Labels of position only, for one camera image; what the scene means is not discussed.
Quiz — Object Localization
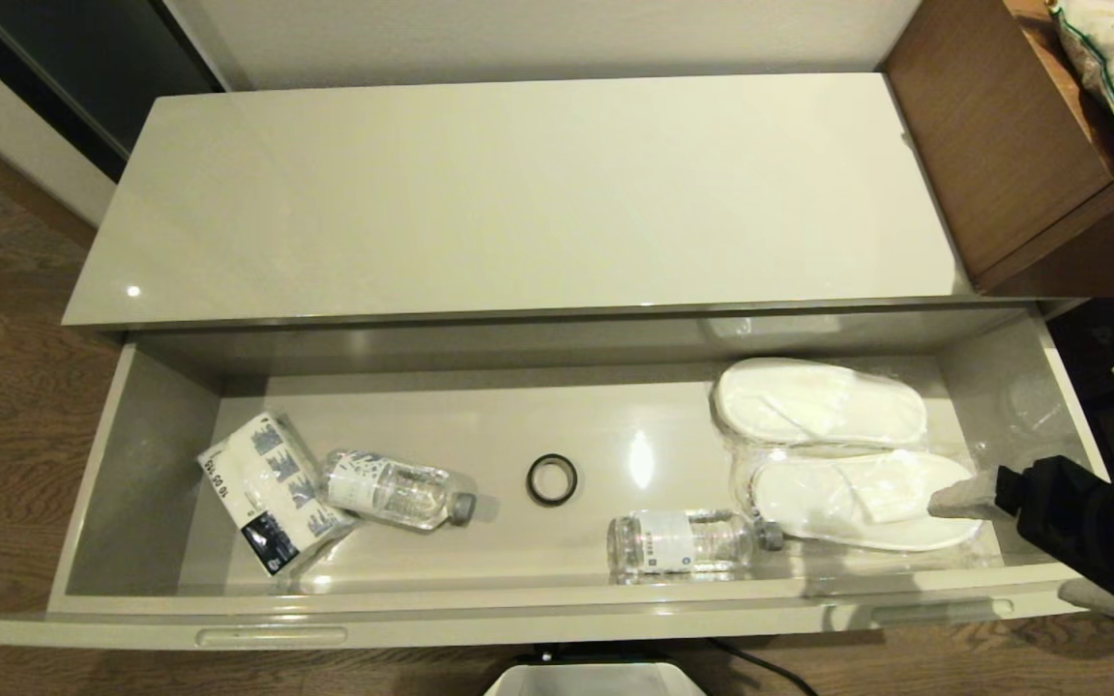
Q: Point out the bagged white slippers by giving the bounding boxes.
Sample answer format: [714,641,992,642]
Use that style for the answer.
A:
[712,358,928,450]
[731,447,995,564]

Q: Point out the clear water bottle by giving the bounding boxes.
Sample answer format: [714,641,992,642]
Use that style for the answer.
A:
[607,509,785,584]
[323,450,477,532]

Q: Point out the beige long drawer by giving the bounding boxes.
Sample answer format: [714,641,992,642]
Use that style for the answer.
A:
[0,304,1114,647]

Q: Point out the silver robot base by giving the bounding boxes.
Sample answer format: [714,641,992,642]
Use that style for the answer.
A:
[484,640,708,696]

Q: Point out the brown wooden desk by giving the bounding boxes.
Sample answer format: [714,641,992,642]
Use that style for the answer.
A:
[881,0,1114,301]

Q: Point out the beige glossy cabinet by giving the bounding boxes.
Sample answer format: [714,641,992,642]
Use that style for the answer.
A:
[62,72,1080,334]

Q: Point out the white blue tissue pack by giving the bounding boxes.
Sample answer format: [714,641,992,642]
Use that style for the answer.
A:
[197,413,360,576]

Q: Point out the black glass panel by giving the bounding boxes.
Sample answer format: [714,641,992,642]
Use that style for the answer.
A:
[0,0,224,185]

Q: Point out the black base cable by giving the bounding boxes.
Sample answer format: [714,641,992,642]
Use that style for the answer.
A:
[707,633,819,696]

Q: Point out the black tape ring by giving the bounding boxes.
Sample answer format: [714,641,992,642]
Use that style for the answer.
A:
[525,452,578,507]

